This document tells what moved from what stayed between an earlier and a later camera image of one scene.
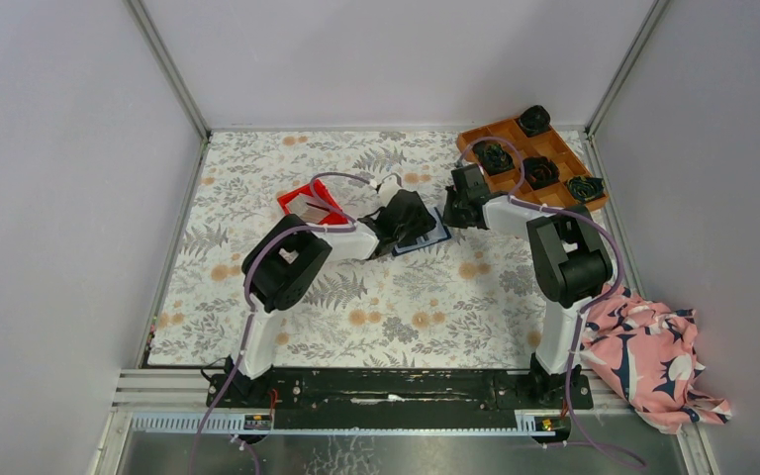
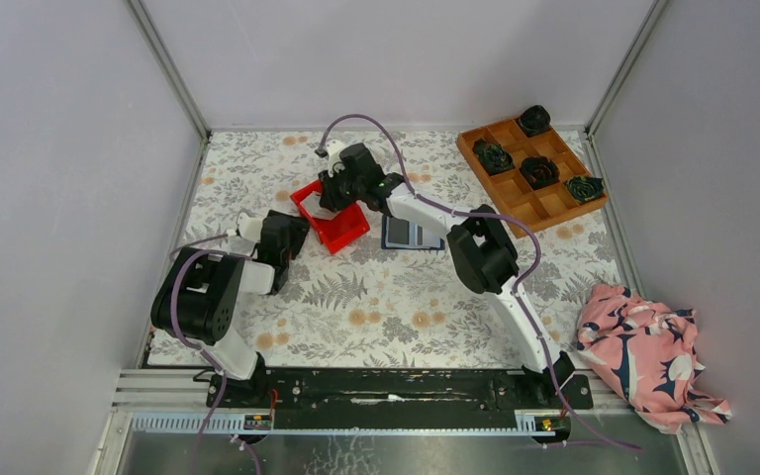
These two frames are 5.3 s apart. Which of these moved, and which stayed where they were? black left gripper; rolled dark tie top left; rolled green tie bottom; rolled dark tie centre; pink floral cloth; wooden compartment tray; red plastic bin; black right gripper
Moved: black right gripper; red plastic bin; black left gripper
Stayed: rolled dark tie top left; rolled green tie bottom; wooden compartment tray; rolled dark tie centre; pink floral cloth
